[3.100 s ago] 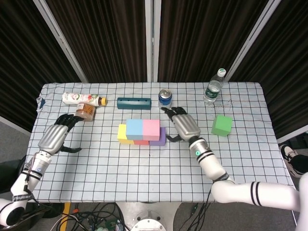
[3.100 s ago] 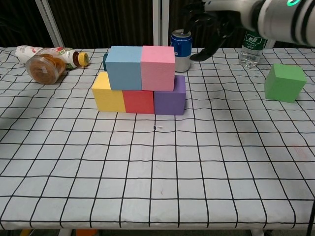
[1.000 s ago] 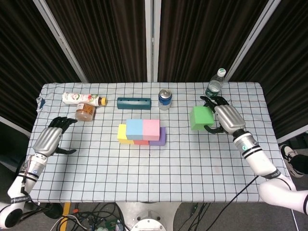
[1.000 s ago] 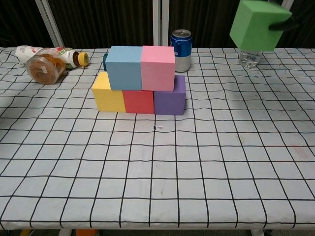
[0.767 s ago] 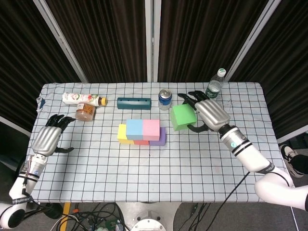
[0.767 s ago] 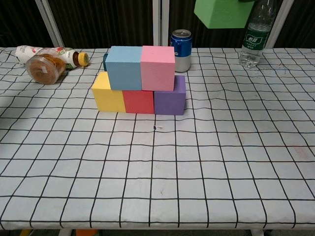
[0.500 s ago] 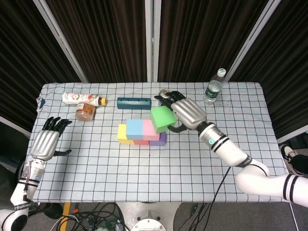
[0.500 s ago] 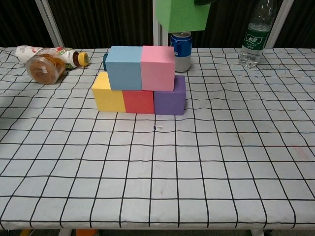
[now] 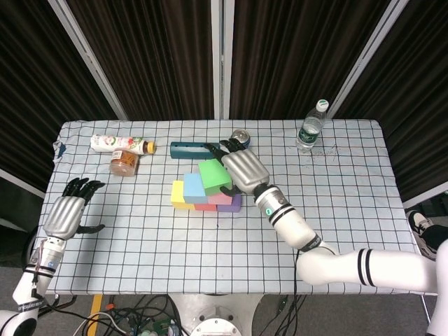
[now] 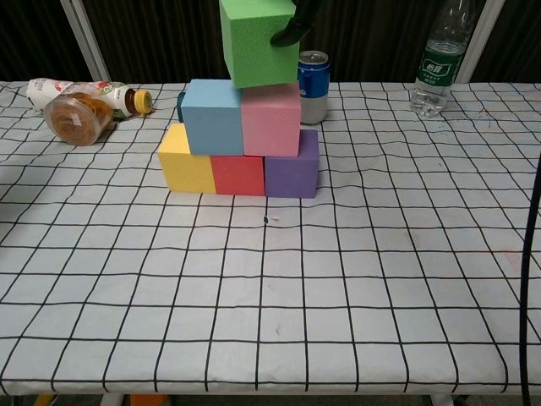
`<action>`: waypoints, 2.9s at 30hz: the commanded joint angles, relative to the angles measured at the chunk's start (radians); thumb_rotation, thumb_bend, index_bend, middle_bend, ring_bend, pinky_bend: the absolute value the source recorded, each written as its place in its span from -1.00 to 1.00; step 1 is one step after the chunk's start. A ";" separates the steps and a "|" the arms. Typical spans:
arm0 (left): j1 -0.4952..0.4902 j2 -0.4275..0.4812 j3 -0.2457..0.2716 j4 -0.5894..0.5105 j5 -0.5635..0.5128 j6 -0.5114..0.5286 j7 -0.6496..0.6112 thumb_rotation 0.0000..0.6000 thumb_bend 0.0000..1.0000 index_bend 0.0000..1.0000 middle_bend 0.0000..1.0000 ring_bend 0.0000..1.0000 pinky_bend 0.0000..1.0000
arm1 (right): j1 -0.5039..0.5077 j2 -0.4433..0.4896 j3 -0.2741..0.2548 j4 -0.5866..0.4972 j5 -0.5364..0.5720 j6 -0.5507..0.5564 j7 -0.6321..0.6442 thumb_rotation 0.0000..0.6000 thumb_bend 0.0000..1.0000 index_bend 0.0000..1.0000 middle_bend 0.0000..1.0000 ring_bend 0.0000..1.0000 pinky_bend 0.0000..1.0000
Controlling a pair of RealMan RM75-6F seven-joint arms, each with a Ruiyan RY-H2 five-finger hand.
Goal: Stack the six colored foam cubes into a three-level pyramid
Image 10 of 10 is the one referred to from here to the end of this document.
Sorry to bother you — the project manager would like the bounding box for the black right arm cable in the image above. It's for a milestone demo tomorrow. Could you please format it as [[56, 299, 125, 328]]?
[[521, 145, 541, 406]]

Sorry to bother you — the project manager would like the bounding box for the clear jar of brown snacks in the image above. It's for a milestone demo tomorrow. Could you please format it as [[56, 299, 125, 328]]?
[[44, 83, 115, 147]]

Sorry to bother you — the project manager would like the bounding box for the white black-grid tablecloth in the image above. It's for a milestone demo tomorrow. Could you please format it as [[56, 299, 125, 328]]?
[[0, 80, 541, 397]]

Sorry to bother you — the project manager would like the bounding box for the grey metal partition post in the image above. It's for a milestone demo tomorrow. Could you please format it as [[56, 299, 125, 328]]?
[[58, 0, 112, 82], [458, 0, 506, 84]]

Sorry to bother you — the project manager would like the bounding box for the white yellow-capped drink bottle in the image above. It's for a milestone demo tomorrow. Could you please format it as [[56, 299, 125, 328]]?
[[26, 78, 154, 120]]

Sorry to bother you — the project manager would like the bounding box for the green foam cube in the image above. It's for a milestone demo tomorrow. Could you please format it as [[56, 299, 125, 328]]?
[[219, 0, 300, 90]]

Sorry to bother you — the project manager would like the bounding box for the yellow foam cube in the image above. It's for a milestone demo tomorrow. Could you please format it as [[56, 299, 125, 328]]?
[[157, 122, 217, 195]]

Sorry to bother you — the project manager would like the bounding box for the clear green-label water bottle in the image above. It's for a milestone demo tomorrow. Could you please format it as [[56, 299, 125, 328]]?
[[408, 0, 473, 118]]

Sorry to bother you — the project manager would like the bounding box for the light blue foam cube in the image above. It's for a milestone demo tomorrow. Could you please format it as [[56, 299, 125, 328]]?
[[180, 79, 245, 156]]

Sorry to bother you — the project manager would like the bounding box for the pink foam cube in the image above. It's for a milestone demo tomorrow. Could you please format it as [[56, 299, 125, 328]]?
[[240, 82, 303, 158]]

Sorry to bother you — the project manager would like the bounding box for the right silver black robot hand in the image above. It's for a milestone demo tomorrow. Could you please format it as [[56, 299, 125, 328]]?
[[269, 0, 326, 48]]

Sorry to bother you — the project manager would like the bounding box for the dark brown pleated curtain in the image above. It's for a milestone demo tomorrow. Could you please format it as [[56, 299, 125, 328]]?
[[481, 0, 541, 84], [0, 0, 96, 82], [298, 0, 487, 84], [82, 0, 232, 84]]

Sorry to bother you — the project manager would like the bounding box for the blue silver soda can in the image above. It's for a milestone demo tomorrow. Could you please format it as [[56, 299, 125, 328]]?
[[298, 49, 331, 125]]

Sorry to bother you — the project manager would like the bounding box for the purple foam cube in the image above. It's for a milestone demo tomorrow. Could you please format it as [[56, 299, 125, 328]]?
[[263, 129, 320, 199]]

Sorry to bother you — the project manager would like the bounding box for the red foam cube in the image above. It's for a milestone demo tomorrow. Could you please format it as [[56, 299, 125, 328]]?
[[210, 154, 266, 196]]

